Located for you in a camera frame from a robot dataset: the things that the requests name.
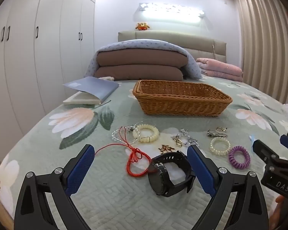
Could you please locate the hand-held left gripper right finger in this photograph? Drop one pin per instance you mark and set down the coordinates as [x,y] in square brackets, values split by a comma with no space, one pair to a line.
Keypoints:
[200,167]

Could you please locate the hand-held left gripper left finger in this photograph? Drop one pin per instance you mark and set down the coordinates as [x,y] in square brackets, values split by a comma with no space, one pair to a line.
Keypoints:
[82,165]

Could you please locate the light blue hair clip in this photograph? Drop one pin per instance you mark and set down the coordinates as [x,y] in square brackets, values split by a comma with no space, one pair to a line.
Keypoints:
[252,139]

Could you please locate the black wrist watch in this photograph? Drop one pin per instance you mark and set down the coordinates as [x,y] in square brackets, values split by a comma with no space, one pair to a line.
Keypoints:
[158,179]

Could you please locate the brown wicker basket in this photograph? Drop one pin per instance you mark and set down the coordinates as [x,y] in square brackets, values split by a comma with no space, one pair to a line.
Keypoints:
[182,98]

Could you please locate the person's right hand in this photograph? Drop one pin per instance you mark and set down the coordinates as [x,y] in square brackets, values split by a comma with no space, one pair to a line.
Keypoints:
[277,210]

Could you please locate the gold metal clasps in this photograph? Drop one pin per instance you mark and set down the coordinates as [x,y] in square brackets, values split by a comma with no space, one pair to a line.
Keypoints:
[211,133]

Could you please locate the small brown charm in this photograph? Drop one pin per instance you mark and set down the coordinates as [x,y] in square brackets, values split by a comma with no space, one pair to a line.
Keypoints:
[166,148]

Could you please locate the green floral bed sheet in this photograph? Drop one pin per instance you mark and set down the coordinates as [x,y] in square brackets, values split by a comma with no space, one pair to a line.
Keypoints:
[110,196]

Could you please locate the blue book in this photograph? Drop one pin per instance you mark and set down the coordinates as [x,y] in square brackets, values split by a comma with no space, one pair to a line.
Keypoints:
[93,88]

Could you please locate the white fluffy cloth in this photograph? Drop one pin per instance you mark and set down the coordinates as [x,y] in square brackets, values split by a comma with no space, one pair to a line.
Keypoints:
[106,78]

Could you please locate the folded pink blanket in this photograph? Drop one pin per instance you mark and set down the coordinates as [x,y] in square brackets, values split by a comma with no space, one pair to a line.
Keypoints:
[218,68]

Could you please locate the beige curtain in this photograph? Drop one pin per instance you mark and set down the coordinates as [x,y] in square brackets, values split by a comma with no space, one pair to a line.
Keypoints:
[261,40]

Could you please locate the white wardrobe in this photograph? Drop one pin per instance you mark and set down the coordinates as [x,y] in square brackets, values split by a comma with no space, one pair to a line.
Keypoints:
[50,52]

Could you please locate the folded brown and blue quilt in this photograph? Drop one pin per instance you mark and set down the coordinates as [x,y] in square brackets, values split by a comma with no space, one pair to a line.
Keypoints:
[139,61]

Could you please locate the beige padded headboard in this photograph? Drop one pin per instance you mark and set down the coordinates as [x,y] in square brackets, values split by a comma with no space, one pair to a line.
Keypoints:
[201,43]

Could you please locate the orange plush toy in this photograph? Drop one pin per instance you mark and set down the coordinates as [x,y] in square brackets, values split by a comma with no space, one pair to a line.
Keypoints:
[142,26]

